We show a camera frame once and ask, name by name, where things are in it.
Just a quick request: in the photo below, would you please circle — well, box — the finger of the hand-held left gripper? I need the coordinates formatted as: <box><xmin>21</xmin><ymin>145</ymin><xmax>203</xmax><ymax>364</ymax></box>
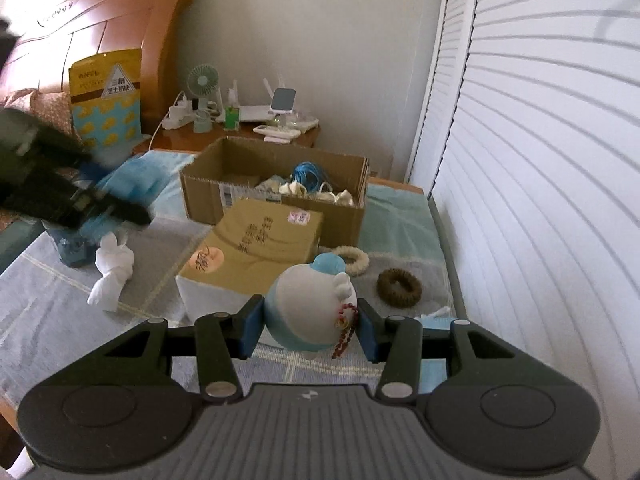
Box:
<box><xmin>75</xmin><ymin>191</ymin><xmax>154</xmax><ymax>229</ymax></box>
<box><xmin>54</xmin><ymin>139</ymin><xmax>109</xmax><ymax>182</ymax></box>

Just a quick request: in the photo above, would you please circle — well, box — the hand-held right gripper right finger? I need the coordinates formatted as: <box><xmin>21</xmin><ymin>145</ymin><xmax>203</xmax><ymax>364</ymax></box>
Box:
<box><xmin>352</xmin><ymin>299</ymin><xmax>516</xmax><ymax>401</ymax></box>

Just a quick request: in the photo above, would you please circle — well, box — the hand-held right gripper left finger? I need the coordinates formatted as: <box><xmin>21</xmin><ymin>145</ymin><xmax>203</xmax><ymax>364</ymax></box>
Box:
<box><xmin>102</xmin><ymin>294</ymin><xmax>266</xmax><ymax>401</ymax></box>

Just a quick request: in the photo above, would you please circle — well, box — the blue face mask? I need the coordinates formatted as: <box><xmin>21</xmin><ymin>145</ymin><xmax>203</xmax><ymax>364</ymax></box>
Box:
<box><xmin>415</xmin><ymin>305</ymin><xmax>454</xmax><ymax>334</ymax></box>
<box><xmin>77</xmin><ymin>160</ymin><xmax>164</xmax><ymax>242</ymax></box>

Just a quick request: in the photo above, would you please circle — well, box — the blue and white toy figure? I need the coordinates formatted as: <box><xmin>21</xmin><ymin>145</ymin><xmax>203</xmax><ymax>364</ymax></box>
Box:
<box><xmin>262</xmin><ymin>252</ymin><xmax>360</xmax><ymax>360</ymax></box>

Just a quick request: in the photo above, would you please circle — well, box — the brown cardboard box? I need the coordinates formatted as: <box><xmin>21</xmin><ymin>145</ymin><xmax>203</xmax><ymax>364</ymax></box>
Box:
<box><xmin>179</xmin><ymin>136</ymin><xmax>371</xmax><ymax>251</ymax></box>

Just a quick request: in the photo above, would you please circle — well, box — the cream sachet with blue ribbon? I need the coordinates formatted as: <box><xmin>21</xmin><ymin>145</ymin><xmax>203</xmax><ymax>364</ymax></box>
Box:
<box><xmin>320</xmin><ymin>185</ymin><xmax>359</xmax><ymax>207</ymax></box>

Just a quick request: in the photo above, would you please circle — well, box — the blue braided cord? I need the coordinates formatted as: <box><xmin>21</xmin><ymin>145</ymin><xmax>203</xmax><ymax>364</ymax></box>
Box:
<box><xmin>292</xmin><ymin>161</ymin><xmax>329</xmax><ymax>194</ymax></box>

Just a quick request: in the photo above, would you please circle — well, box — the white cloth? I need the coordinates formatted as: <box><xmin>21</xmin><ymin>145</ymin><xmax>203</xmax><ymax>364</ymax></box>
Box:
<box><xmin>87</xmin><ymin>231</ymin><xmax>136</xmax><ymax>314</ymax></box>

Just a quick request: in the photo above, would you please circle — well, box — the yellow snack bag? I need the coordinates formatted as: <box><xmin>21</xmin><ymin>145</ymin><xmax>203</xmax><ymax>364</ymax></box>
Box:
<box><xmin>68</xmin><ymin>49</ymin><xmax>144</xmax><ymax>154</ymax></box>

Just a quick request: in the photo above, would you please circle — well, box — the brown hair scrunchie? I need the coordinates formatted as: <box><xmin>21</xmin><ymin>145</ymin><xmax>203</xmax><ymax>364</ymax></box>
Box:
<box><xmin>376</xmin><ymin>268</ymin><xmax>423</xmax><ymax>307</ymax></box>

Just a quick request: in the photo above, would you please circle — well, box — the brown floral cloth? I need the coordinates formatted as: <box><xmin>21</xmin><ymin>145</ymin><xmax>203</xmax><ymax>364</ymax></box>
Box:
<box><xmin>0</xmin><ymin>89</ymin><xmax>86</xmax><ymax>147</ymax></box>

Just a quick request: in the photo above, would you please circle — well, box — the cream hair scrunchie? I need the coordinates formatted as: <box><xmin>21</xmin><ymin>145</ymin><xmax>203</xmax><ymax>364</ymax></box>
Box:
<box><xmin>330</xmin><ymin>246</ymin><xmax>371</xmax><ymax>276</ymax></box>

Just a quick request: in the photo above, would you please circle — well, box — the kraft paper tissue pack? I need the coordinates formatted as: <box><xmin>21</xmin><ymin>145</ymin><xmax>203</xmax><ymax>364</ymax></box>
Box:
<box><xmin>175</xmin><ymin>197</ymin><xmax>325</xmax><ymax>323</ymax></box>

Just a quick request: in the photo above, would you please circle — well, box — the wooden nightstand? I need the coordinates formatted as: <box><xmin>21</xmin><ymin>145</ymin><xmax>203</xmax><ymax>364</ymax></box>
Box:
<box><xmin>132</xmin><ymin>121</ymin><xmax>321</xmax><ymax>157</ymax></box>

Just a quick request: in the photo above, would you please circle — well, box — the white power strip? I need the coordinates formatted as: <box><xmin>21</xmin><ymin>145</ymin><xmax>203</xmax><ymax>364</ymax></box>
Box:
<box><xmin>164</xmin><ymin>100</ymin><xmax>202</xmax><ymax>131</ymax></box>

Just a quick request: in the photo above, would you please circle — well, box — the grey plaid blanket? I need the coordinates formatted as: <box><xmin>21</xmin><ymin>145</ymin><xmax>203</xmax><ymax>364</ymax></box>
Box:
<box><xmin>0</xmin><ymin>214</ymin><xmax>477</xmax><ymax>412</ymax></box>

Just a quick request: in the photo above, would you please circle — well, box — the green mini fan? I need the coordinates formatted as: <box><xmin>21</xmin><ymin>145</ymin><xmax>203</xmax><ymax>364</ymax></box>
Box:
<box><xmin>187</xmin><ymin>63</ymin><xmax>221</xmax><ymax>134</ymax></box>

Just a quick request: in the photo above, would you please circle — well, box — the wooden headboard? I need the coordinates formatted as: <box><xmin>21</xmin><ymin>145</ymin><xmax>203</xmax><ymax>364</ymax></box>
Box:
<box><xmin>0</xmin><ymin>0</ymin><xmax>197</xmax><ymax>157</ymax></box>

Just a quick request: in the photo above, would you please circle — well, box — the white router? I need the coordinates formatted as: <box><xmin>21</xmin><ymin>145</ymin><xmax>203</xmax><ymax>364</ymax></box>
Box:
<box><xmin>215</xmin><ymin>76</ymin><xmax>302</xmax><ymax>124</ymax></box>

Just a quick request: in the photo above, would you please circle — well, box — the white remote control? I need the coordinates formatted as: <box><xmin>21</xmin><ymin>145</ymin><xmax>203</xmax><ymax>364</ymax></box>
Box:
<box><xmin>252</xmin><ymin>122</ymin><xmax>302</xmax><ymax>144</ymax></box>

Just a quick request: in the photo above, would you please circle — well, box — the white stand with grey screen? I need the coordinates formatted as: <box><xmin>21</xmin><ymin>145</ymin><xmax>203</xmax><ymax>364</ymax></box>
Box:
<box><xmin>269</xmin><ymin>87</ymin><xmax>297</xmax><ymax>127</ymax></box>

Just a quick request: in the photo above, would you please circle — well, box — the white louvered closet door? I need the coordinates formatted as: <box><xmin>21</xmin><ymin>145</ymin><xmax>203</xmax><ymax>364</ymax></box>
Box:
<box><xmin>430</xmin><ymin>0</ymin><xmax>640</xmax><ymax>480</ymax></box>
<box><xmin>405</xmin><ymin>0</ymin><xmax>482</xmax><ymax>197</ymax></box>

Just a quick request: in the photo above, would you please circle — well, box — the white charger cable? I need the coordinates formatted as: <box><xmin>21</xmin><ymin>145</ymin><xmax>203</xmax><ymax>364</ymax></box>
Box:
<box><xmin>147</xmin><ymin>109</ymin><xmax>174</xmax><ymax>154</ymax></box>

